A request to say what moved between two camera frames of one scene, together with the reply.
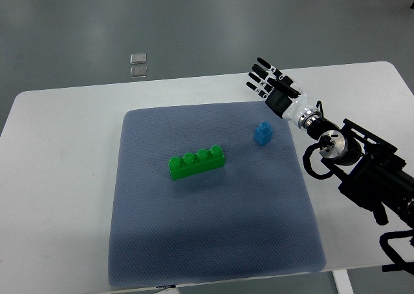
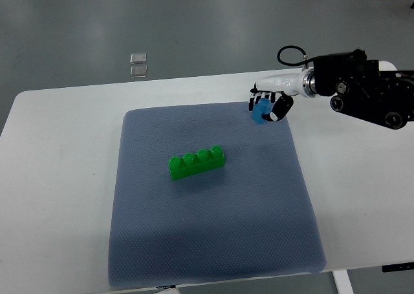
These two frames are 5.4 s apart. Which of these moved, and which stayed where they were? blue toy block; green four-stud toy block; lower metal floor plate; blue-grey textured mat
Moved: blue toy block
Stayed: blue-grey textured mat; lower metal floor plate; green four-stud toy block
